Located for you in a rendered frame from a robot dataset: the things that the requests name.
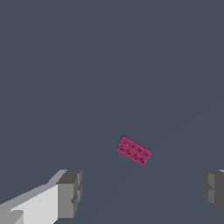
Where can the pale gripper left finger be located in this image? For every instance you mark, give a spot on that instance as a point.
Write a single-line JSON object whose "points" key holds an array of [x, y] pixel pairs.
{"points": [[46, 201]]}

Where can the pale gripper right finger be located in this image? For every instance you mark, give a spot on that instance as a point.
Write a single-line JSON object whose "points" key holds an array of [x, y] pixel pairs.
{"points": [[215, 186]]}

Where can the magenta studded brick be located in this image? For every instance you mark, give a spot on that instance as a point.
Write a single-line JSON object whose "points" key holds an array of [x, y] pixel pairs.
{"points": [[133, 150]]}

